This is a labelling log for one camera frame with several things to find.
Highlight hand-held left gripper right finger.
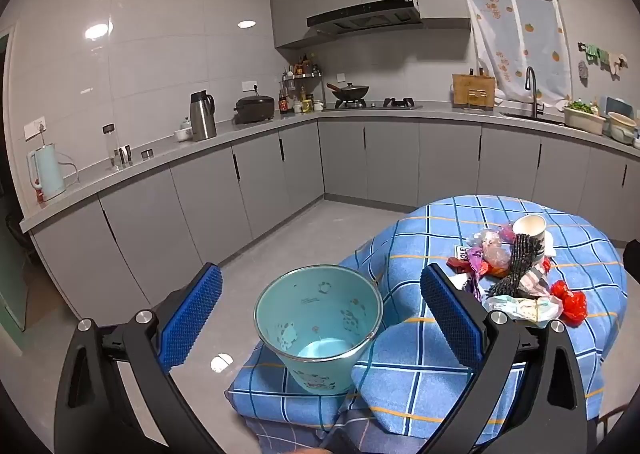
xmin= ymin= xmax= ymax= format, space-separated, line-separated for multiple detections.
xmin=415 ymin=263 xmax=587 ymax=454

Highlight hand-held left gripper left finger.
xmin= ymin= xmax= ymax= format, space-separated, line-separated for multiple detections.
xmin=54 ymin=261 xmax=261 ymax=454

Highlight purple wrapper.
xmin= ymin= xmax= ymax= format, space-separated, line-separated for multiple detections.
xmin=462 ymin=274 xmax=483 ymax=302

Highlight pale wrapper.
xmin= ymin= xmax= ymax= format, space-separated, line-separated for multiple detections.
xmin=487 ymin=295 xmax=563 ymax=327

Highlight pink clear plastic bag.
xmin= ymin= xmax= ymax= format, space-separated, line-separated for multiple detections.
xmin=472 ymin=226 xmax=516 ymax=280

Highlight black grey striped cloth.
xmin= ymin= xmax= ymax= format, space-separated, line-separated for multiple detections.
xmin=487 ymin=233 xmax=551 ymax=300

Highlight teal metal bucket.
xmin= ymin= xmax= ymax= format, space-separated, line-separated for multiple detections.
xmin=254 ymin=264 xmax=384 ymax=395

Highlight white paper cup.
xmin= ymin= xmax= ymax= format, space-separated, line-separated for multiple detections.
xmin=511 ymin=215 xmax=548 ymax=265

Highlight red plastic wrapper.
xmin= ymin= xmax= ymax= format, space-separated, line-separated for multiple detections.
xmin=550 ymin=280 xmax=588 ymax=325

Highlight blue plaid tablecloth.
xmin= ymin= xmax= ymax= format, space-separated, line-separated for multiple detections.
xmin=227 ymin=194 xmax=628 ymax=454

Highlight grey lower cabinets with counter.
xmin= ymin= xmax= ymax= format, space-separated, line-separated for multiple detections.
xmin=20 ymin=101 xmax=640 ymax=320

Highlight green door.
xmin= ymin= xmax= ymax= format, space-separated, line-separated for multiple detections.
xmin=0 ymin=214 xmax=28 ymax=332

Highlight glass jar with black lid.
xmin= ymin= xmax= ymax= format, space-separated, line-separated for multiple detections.
xmin=102 ymin=124 xmax=121 ymax=171

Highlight stainless steel thermos jug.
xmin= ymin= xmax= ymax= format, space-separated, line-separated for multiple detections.
xmin=189 ymin=90 xmax=217 ymax=142

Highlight light blue electric kettle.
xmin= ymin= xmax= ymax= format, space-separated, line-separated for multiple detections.
xmin=27 ymin=144 xmax=68 ymax=201

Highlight black rice cooker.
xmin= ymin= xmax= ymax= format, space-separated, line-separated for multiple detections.
xmin=233 ymin=94 xmax=277 ymax=125

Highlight gas stove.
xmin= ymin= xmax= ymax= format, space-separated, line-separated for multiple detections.
xmin=322 ymin=96 xmax=423 ymax=112

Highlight dark kitchen faucet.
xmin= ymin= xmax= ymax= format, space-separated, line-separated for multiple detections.
xmin=525 ymin=66 xmax=546 ymax=117

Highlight beige basin with vegetables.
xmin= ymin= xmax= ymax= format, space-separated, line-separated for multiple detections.
xmin=564 ymin=101 xmax=607 ymax=136

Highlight seasoning jars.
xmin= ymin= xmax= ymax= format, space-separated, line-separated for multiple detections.
xmin=293 ymin=93 xmax=323 ymax=114

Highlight black wok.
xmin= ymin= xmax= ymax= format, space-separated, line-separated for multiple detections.
xmin=326 ymin=81 xmax=371 ymax=102

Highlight beige bowl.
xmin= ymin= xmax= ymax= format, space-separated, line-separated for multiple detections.
xmin=607 ymin=111 xmax=638 ymax=142

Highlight blue cutting board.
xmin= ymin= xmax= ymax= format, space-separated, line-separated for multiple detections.
xmin=602 ymin=96 xmax=633 ymax=117

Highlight corner spice rack with bottles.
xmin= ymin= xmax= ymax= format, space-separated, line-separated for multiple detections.
xmin=281 ymin=53 xmax=323 ymax=85

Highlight white printed curtain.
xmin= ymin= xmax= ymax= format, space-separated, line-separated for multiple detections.
xmin=465 ymin=0 xmax=573 ymax=102

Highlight hanging cloths on hooks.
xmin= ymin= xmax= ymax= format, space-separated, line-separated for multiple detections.
xmin=577 ymin=41 xmax=629 ymax=80

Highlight black range hood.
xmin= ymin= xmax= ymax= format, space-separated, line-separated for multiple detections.
xmin=306 ymin=0 xmax=423 ymax=32

